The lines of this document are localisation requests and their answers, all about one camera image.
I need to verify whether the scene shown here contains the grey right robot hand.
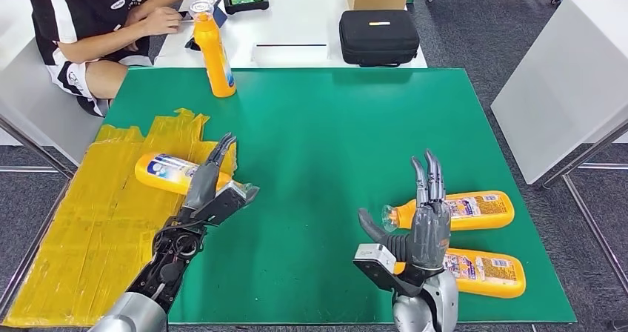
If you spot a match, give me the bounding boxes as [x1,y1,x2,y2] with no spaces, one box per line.
[358,149,452,272]

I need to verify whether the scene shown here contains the person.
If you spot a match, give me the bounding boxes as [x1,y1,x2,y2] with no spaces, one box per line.
[23,0,195,118]

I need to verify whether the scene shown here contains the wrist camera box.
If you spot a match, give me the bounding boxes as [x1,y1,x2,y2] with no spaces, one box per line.
[188,181,260,227]
[353,243,423,299]

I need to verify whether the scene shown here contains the black zippered case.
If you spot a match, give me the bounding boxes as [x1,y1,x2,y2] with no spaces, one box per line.
[338,9,421,68]

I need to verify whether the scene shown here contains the yellow taped cardboard sheet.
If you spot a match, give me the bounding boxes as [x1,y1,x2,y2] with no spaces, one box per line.
[4,107,238,327]

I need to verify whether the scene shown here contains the blue tablet cover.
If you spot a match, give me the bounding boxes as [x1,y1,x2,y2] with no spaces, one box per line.
[185,5,229,52]

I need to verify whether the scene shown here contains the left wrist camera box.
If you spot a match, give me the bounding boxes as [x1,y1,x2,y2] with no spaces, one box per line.
[188,181,260,227]

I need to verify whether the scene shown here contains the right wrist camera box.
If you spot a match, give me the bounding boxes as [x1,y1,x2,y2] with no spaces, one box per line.
[353,243,423,299]

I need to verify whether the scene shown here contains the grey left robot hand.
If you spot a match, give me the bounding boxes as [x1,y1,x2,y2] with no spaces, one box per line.
[182,132,238,212]

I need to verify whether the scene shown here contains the large white table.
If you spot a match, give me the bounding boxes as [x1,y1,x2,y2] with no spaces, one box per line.
[490,0,628,186]

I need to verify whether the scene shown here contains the green table mat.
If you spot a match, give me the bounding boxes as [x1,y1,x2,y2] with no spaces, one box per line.
[105,67,578,323]

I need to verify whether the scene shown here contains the metal table frame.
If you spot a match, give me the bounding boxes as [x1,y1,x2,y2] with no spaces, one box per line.
[0,111,77,316]
[541,121,628,294]

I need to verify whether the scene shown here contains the orange bottle with clear cap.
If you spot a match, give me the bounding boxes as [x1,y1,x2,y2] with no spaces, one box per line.
[189,1,238,99]
[381,190,515,233]
[393,248,527,300]
[134,153,260,204]

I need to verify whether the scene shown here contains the white bench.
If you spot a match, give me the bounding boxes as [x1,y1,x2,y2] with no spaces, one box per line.
[0,0,107,166]

